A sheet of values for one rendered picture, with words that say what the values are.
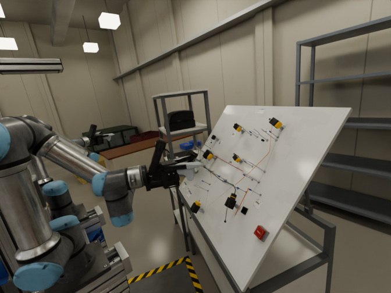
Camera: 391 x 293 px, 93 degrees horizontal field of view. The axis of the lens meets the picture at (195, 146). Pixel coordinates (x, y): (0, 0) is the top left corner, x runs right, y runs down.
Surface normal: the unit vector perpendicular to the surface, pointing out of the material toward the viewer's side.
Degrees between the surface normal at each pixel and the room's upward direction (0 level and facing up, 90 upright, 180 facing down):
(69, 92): 90
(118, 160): 90
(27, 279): 98
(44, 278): 98
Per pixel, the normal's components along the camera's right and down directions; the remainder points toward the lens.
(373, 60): -0.77, 0.26
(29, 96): 0.63, 0.14
